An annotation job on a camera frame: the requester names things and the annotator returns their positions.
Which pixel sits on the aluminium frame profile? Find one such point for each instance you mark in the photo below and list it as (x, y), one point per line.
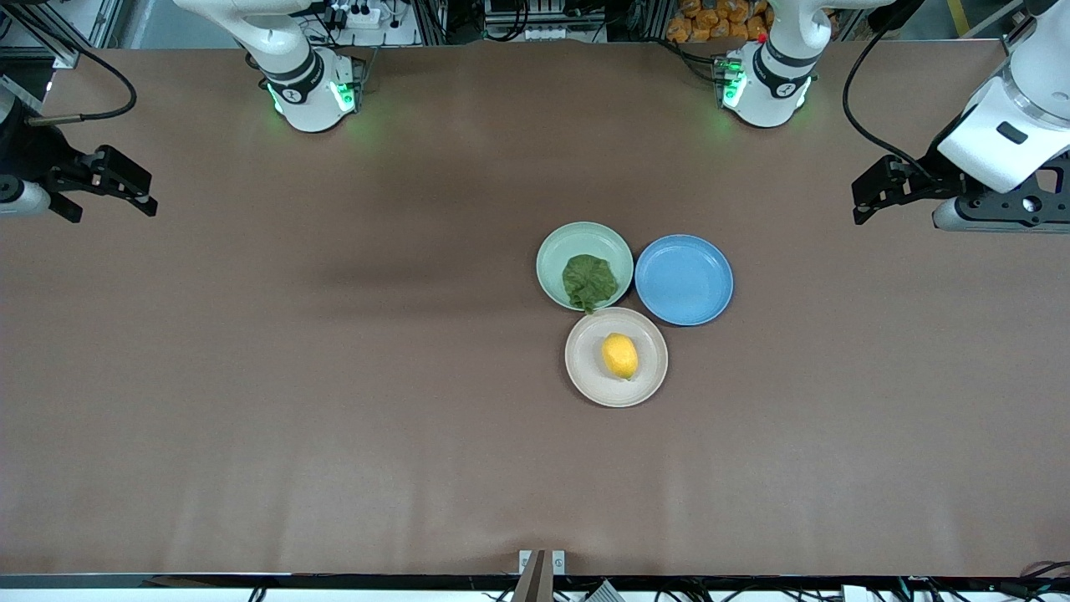
(65, 52)

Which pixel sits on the blue plate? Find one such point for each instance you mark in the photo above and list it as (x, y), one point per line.
(684, 280)

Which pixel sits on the yellow lemon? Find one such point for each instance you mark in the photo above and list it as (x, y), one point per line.
(619, 355)

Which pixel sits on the brown wedge post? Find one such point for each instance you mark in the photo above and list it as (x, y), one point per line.
(535, 587)

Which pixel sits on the black left camera bracket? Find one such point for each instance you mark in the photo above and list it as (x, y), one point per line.
(1003, 205)

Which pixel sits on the white equipment rack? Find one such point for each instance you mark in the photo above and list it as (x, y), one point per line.
(543, 21)

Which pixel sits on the orange snack bag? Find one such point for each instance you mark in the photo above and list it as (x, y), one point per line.
(710, 21)

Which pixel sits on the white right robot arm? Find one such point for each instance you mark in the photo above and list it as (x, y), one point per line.
(305, 84)

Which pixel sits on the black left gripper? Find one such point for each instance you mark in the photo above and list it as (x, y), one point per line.
(928, 174)

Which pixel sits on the green lettuce leaf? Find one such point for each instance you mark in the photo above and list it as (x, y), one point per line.
(589, 283)

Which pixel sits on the white power strip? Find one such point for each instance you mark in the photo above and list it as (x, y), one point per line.
(361, 14)

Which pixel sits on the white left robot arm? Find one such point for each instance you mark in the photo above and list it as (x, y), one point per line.
(777, 84)

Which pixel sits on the metal table edge bracket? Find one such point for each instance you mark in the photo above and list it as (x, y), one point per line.
(525, 562)

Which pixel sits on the brown table cover sheet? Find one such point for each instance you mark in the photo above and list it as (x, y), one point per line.
(251, 418)

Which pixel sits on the black right camera bracket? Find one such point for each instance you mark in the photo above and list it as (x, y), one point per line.
(67, 209)

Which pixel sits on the light green plate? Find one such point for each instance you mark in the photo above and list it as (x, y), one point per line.
(556, 259)

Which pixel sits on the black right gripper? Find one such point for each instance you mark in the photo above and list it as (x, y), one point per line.
(30, 152)

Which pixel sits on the beige plate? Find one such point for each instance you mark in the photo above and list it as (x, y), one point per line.
(585, 368)

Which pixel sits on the black camera bracket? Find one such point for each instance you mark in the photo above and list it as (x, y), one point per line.
(1003, 205)
(67, 209)

